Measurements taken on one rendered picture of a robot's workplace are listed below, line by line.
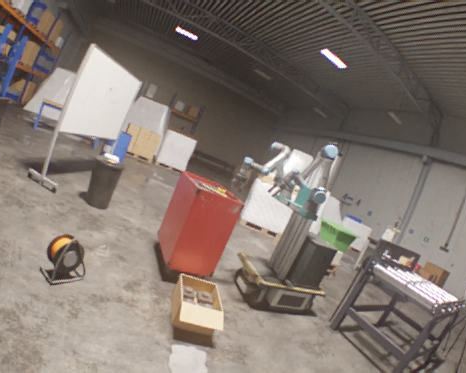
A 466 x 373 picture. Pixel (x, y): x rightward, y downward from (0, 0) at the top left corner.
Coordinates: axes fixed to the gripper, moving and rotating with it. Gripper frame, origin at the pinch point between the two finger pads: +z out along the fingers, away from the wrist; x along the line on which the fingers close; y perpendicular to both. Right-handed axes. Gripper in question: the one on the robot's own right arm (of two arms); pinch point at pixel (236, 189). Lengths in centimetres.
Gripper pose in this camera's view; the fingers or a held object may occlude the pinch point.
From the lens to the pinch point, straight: 247.4
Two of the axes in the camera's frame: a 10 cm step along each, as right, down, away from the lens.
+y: 6.6, 3.6, -6.6
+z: -4.0, 9.1, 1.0
